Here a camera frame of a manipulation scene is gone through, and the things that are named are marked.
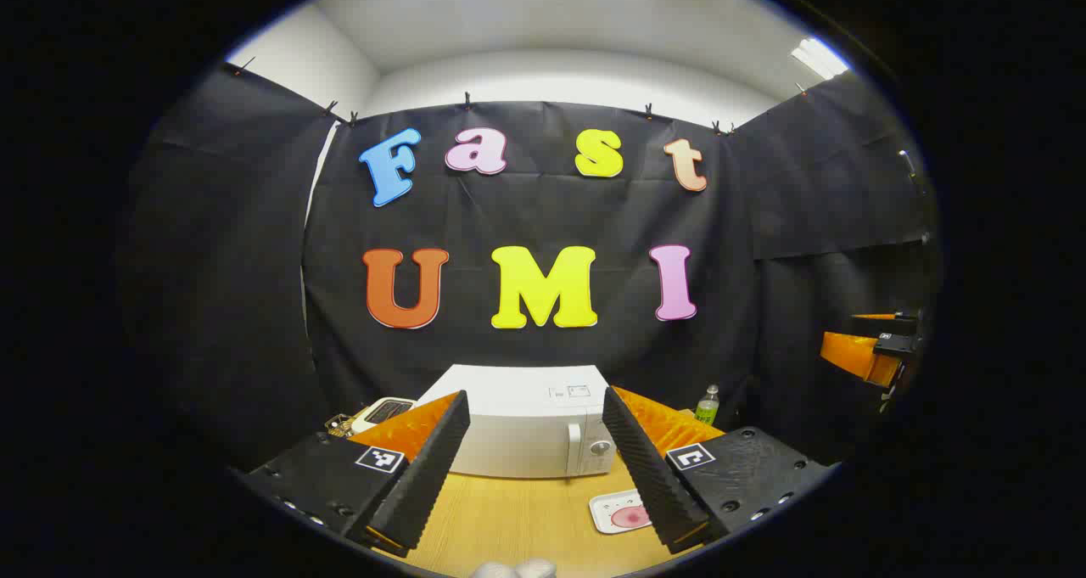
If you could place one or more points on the white plate with pink food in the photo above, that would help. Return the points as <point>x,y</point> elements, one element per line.
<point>612,510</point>

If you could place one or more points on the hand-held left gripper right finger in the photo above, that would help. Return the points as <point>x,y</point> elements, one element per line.
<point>649,476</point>

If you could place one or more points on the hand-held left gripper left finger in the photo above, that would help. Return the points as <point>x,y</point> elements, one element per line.
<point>428,476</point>

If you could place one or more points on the black backdrop cloth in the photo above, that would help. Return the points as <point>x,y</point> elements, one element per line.
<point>747,221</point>

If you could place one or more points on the white microwave oven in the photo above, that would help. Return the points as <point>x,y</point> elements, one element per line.
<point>526,425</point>

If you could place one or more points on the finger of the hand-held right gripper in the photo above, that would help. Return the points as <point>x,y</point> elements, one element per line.
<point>899,321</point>
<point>853,356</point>

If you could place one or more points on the green drink bottle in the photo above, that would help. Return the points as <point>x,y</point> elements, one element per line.
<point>706,408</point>

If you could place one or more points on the ceiling light panel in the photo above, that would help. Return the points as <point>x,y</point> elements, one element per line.
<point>819,58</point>

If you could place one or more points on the white toaster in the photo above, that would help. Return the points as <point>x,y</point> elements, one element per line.
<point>386,410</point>

